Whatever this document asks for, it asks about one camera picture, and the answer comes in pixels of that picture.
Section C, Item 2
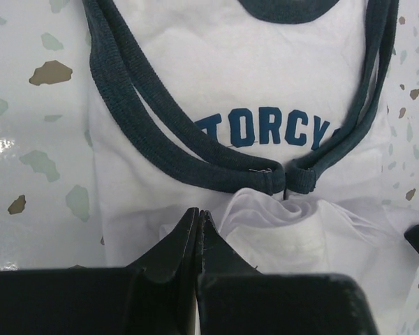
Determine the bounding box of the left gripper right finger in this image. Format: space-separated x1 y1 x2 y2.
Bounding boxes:
196 211 378 334

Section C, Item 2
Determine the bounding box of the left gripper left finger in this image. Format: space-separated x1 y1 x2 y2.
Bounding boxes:
0 208 199 334

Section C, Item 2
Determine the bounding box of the white motorcycle print tank top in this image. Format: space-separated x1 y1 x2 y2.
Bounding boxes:
80 0 419 335

